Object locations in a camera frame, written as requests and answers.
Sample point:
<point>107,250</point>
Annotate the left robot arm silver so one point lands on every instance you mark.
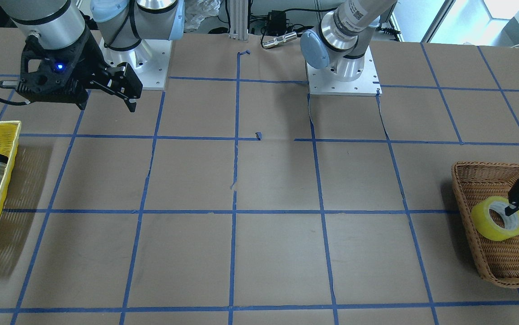
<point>336,51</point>

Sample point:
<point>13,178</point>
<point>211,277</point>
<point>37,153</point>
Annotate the brown wicker basket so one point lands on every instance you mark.
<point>473,182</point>

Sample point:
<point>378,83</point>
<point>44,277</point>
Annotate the yellow packing tape roll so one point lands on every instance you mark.
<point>493,222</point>

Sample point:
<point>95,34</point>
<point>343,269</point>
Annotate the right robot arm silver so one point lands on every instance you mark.
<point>122,24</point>

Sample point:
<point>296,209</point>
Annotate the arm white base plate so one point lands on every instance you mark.
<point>150,60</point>
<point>357,77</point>

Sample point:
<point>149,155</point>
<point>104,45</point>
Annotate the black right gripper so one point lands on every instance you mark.
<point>91,61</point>

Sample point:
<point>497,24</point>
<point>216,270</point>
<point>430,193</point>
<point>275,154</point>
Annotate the aluminium frame post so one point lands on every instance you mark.
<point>238,22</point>

